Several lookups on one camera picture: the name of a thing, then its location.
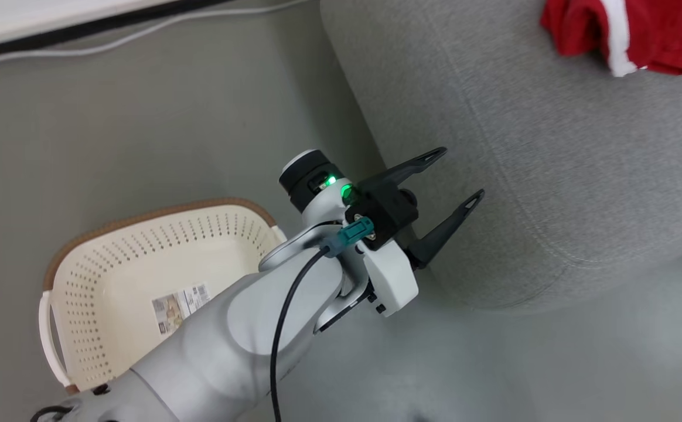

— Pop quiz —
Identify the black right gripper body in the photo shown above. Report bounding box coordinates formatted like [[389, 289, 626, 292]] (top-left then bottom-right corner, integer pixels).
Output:
[[346, 175, 420, 250]]

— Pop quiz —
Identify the paper label sticker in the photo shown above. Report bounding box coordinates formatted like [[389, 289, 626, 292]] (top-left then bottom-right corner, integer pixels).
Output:
[[152, 283, 212, 335]]

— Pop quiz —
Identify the white floor cable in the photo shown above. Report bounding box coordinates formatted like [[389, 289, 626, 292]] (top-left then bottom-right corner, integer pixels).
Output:
[[0, 0, 312, 76]]

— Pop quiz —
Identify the cream perforated laundry basket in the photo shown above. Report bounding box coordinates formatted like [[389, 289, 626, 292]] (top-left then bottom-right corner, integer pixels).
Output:
[[39, 198, 288, 395]]

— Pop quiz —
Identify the teal cable connector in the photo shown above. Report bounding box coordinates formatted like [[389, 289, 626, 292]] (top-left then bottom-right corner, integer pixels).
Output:
[[337, 216, 376, 250]]

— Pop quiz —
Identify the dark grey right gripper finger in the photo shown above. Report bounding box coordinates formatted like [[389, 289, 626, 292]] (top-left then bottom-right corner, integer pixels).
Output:
[[360, 147, 448, 195], [406, 188, 486, 270]]

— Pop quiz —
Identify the grey fabric sofa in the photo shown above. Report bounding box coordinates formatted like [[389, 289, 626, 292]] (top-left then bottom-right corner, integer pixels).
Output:
[[319, 0, 682, 315]]

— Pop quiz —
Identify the black baseboard strip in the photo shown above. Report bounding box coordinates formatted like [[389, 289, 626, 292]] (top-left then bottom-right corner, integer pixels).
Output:
[[0, 0, 233, 66]]

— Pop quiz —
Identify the red white clothing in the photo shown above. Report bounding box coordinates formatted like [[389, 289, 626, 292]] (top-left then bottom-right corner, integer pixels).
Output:
[[540, 0, 682, 89]]

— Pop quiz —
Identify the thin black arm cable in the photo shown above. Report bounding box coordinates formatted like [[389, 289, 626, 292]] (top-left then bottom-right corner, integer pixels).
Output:
[[270, 246, 333, 422]]

